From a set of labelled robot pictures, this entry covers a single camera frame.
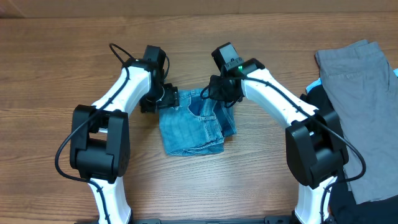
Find light blue denim jeans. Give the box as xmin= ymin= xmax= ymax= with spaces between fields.
xmin=159 ymin=89 xmax=237 ymax=156

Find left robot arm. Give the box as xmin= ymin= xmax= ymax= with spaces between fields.
xmin=66 ymin=45 xmax=179 ymax=223

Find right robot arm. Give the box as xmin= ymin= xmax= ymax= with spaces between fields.
xmin=207 ymin=42 xmax=349 ymax=223

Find gray trousers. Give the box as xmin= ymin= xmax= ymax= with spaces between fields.
xmin=315 ymin=40 xmax=397 ymax=204

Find black garment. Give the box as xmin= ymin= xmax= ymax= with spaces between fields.
xmin=300 ymin=85 xmax=397 ymax=224

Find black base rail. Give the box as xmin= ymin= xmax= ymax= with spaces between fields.
xmin=74 ymin=215 xmax=302 ymax=224

